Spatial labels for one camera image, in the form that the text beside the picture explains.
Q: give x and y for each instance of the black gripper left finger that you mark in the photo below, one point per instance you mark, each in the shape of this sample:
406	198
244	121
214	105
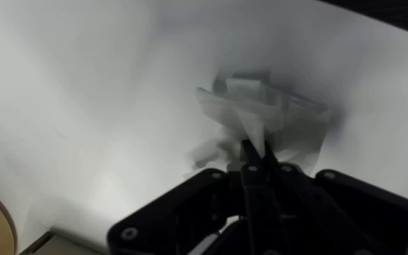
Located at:
266	235

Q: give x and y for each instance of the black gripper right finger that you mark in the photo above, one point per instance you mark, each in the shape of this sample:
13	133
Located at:
331	228

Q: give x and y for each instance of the white paper napkin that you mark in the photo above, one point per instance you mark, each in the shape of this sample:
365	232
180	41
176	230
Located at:
249	106

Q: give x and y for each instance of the open cardboard box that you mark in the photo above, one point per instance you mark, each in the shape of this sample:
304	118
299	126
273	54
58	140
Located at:
59	242

